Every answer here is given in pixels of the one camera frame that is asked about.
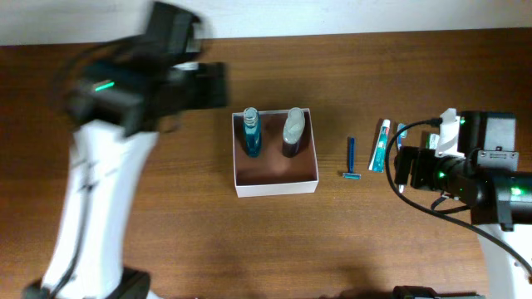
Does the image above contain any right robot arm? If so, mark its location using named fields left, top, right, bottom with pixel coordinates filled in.
left=384, top=108, right=531, bottom=298

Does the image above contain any clear purple sanitizer bottle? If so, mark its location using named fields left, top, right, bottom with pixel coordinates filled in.
left=283, top=107, right=306, bottom=158

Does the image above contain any blue white toothbrush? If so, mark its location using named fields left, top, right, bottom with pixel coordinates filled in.
left=397, top=123, right=407, bottom=194

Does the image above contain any white cardboard box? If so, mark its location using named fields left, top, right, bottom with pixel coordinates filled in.
left=232, top=108, right=319, bottom=198

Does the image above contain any white teal toothpaste tube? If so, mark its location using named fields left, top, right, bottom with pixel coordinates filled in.
left=368, top=120, right=391, bottom=173

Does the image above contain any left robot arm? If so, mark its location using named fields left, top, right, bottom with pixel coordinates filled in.
left=22, top=1, right=229, bottom=298

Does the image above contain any blue disposable razor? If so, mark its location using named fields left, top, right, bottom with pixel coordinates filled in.
left=342, top=137, right=362, bottom=180

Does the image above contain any green white soap packet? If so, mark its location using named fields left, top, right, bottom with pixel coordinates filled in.
left=425, top=133, right=440, bottom=150

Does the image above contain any right black cable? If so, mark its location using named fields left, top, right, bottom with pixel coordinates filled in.
left=384, top=118, right=532, bottom=279

